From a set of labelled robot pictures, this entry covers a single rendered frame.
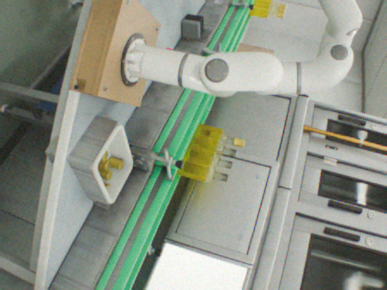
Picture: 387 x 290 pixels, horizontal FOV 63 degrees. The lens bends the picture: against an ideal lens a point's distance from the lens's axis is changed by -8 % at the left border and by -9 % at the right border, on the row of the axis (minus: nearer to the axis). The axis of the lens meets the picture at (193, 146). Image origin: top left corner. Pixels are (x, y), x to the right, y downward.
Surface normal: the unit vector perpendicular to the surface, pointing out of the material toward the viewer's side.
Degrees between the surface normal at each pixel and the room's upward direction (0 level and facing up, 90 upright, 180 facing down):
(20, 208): 90
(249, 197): 90
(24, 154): 90
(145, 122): 90
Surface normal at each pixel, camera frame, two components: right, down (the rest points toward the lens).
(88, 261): -0.03, -0.61
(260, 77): -0.18, 0.17
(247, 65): -0.22, -0.11
